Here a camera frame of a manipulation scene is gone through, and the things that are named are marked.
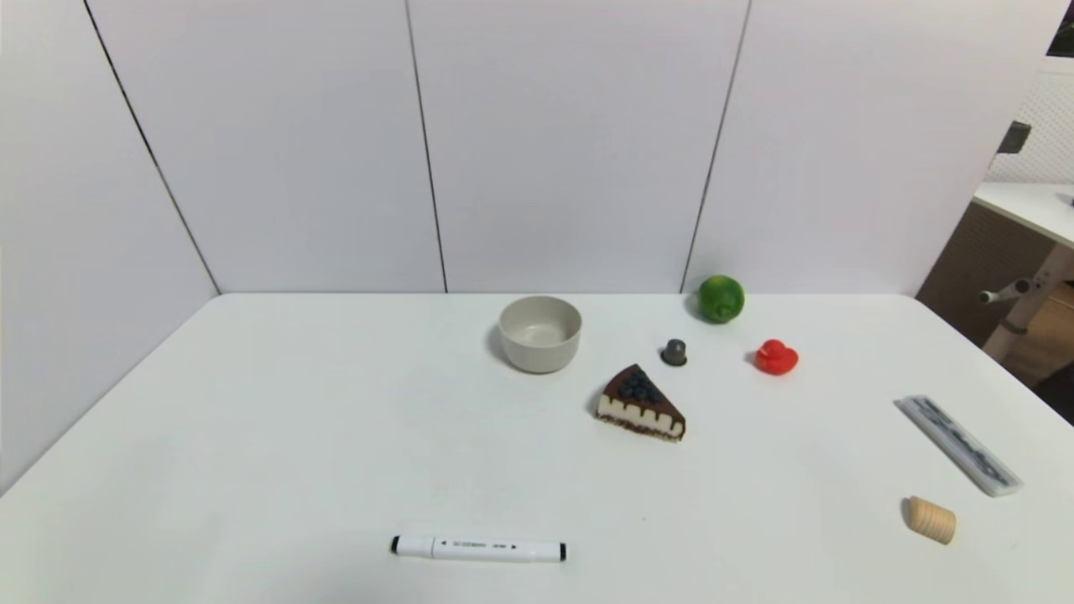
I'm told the clear plastic pen case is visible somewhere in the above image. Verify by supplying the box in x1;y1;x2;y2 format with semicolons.
894;395;1024;498

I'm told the beige round bowl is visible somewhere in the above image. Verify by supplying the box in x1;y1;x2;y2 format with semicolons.
498;295;583;374

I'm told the chocolate blueberry cake slice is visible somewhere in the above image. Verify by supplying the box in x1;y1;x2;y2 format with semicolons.
597;364;687;443

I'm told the green lime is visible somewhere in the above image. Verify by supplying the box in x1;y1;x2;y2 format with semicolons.
699;275;746;325

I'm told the red rubber duck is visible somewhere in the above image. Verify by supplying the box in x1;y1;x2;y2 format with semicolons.
754;339;800;376

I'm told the white marker pen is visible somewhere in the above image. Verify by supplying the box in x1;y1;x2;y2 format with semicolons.
390;535;567;564

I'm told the brown perforated panel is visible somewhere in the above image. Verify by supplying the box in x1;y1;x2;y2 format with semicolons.
915;200;1056;347

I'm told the wooden cork cylinder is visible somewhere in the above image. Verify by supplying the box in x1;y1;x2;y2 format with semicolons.
905;496;957;546

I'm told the white background desk top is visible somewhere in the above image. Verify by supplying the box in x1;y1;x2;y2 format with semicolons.
973;182;1074;249

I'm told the dark monitor corner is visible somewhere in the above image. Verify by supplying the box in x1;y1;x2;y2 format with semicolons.
1045;3;1074;59

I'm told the grey desk crank handle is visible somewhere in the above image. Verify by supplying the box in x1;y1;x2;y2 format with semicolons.
979;279;1032;305

